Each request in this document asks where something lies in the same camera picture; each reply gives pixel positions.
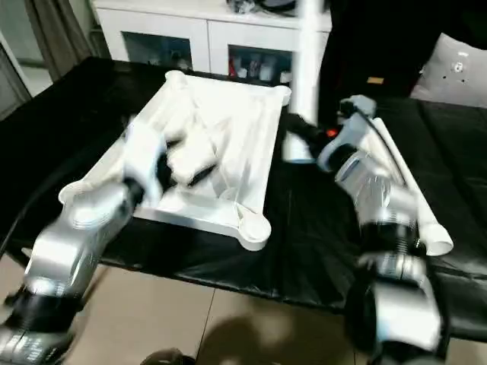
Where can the white plastic table top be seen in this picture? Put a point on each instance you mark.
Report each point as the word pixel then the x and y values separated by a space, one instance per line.
pixel 228 152

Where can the white plastic table leg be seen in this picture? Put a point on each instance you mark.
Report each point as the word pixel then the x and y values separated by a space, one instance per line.
pixel 437 237
pixel 304 61
pixel 392 152

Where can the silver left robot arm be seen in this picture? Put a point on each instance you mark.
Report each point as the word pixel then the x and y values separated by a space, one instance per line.
pixel 68 243

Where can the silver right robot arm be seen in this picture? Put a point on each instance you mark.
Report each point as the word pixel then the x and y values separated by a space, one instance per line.
pixel 388 205

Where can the small yellow label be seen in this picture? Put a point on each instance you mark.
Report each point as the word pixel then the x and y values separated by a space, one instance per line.
pixel 376 80

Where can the black table mat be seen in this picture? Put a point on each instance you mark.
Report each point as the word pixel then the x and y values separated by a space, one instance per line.
pixel 304 228

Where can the black tall cabinet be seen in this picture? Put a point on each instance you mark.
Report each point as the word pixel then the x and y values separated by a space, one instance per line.
pixel 380 38

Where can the grey carry case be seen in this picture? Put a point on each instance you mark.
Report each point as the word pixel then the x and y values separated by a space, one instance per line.
pixel 259 6

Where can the white glass-door cabinet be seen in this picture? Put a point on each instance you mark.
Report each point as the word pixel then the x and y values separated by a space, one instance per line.
pixel 190 30

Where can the light grey cushion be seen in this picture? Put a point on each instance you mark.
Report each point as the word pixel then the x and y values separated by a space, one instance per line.
pixel 456 72

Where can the grey curtain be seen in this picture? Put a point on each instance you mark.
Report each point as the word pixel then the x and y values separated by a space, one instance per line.
pixel 57 34

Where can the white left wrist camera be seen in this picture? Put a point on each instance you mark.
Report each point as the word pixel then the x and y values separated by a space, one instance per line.
pixel 144 152

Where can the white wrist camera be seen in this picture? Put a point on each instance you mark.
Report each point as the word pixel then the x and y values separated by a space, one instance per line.
pixel 358 106
pixel 144 152

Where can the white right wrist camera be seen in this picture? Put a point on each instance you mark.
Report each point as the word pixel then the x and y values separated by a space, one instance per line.
pixel 358 106

